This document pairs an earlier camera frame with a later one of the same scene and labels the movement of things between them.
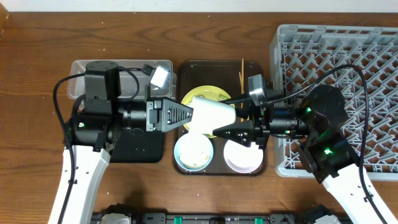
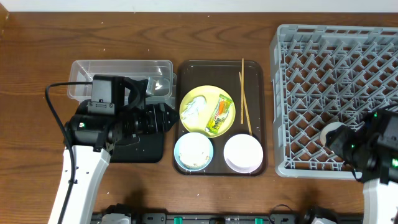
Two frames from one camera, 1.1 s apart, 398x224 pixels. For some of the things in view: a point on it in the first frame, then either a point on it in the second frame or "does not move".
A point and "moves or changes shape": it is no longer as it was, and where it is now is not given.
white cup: (209, 114) moves or changes shape
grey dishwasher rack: (362, 63) does not move
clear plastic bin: (132, 79) does not move
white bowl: (241, 158) does not move
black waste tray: (130, 148) does not move
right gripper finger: (242, 132) -> (331, 136)
